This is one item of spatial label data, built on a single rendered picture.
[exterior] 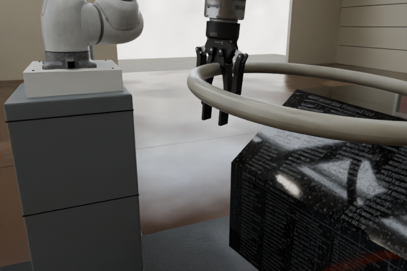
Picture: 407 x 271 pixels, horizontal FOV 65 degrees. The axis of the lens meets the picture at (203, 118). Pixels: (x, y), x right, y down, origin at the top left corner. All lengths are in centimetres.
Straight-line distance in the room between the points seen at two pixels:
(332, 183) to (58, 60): 97
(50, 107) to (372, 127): 97
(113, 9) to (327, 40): 871
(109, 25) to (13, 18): 597
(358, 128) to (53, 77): 100
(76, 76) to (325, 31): 879
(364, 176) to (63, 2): 106
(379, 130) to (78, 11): 106
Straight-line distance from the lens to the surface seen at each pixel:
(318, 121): 40
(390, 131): 43
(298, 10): 904
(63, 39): 125
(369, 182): 81
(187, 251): 163
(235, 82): 71
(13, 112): 117
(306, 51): 930
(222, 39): 71
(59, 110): 116
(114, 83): 121
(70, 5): 125
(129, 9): 131
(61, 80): 120
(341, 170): 85
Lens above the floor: 103
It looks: 16 degrees down
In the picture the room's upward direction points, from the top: straight up
